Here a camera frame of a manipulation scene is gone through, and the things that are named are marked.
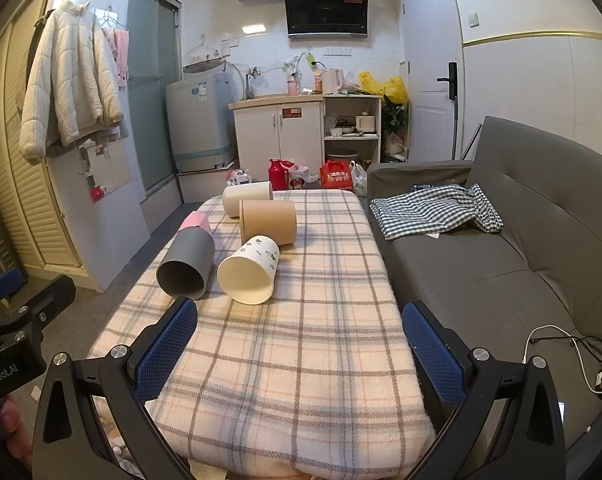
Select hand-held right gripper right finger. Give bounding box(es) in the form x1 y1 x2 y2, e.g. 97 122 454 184
401 301 567 480

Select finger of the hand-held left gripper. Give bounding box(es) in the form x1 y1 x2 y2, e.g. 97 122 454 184
0 267 24 311
11 275 76 341

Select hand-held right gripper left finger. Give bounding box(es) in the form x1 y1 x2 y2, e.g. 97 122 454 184
31 296 199 480

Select grey cup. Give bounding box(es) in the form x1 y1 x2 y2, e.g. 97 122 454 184
156 227 217 302

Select white patterned cup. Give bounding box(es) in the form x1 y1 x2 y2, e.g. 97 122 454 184
217 235 281 306

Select brown paper cup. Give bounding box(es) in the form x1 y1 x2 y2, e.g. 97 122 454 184
239 199 298 247

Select cream cup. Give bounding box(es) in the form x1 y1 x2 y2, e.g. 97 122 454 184
222 181 274 218

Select person's left hand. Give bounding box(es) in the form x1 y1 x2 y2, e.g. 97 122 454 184
0 394 34 471

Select louvered wardrobe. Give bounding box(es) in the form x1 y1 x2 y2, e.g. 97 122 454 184
0 0 106 291

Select grey sofa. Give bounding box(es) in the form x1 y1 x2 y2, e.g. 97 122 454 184
366 116 602 480

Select white leaning board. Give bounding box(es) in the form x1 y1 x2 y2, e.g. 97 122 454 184
48 135 152 293

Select plaid blanket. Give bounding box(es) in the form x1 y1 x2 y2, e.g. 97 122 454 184
88 190 437 476

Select green checked cloth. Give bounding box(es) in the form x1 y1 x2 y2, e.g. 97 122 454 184
370 183 503 241

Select white plastic bag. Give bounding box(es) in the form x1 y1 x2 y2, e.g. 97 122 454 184
350 161 369 197

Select red thermos jug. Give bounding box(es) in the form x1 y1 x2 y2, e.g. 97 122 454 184
267 158 294 191

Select red shopping bag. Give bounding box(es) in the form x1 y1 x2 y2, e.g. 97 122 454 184
320 160 356 191

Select cream puffer jacket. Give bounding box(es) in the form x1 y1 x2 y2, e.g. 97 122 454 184
19 0 126 163

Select white washing machine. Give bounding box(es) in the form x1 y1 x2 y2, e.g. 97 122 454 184
165 67 239 173

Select frosted glass door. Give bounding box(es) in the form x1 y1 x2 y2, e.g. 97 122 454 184
126 0 183 201

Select white sink cabinet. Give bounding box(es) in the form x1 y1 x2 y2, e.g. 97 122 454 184
229 95 327 183

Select open white shelf unit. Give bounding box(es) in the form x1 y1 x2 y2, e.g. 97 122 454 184
322 94 383 166

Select green plant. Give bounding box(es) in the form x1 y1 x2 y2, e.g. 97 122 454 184
381 100 409 148

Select pink hanging cloth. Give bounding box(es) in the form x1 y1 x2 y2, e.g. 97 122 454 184
102 27 130 88

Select metal faucet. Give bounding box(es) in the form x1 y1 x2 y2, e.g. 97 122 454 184
244 66 262 101

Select yellow plastic bag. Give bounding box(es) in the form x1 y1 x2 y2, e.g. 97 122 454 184
358 71 409 106

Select pink electric kettle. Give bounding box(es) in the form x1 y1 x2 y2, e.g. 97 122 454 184
321 67 344 95

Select white door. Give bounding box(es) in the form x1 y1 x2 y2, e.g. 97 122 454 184
398 0 464 163

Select black range hood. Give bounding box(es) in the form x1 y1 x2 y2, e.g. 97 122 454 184
279 0 373 40

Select white cable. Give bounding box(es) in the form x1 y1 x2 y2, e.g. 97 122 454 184
524 325 602 401

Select black cable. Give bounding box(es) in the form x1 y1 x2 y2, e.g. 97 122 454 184
571 335 602 402

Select black door handle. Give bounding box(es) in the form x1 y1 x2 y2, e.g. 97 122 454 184
437 61 458 100

